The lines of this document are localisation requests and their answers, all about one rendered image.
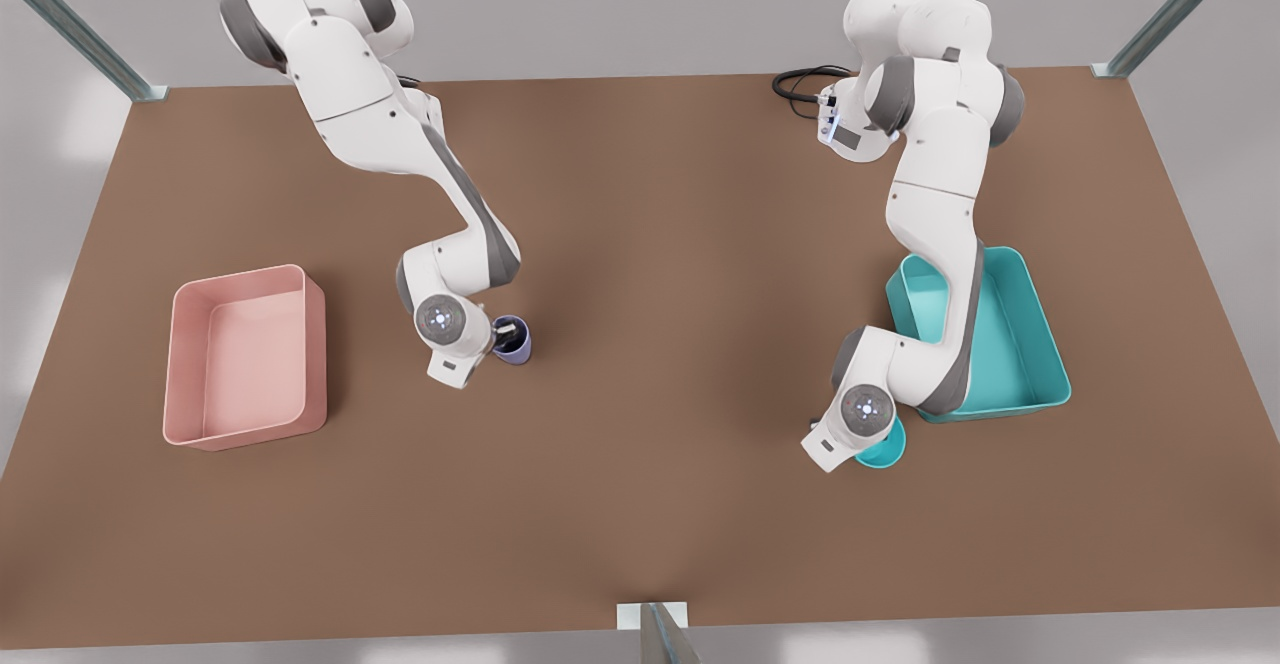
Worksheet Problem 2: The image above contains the silver frame post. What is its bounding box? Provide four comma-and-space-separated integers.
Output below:
0, 0, 170, 104
616, 601, 703, 664
1091, 0, 1259, 79

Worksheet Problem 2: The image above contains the teal plastic box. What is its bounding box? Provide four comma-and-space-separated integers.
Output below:
885, 246, 1072, 424

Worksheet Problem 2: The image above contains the pink plastic box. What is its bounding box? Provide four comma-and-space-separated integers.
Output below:
163, 264, 328, 452

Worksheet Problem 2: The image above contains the teal bowl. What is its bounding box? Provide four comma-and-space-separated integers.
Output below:
853, 415, 908, 471

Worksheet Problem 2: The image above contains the black cable loop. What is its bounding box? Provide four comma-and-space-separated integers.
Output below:
771, 65, 857, 120

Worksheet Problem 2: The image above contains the purple cup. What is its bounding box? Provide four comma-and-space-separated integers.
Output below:
491, 315, 533, 367

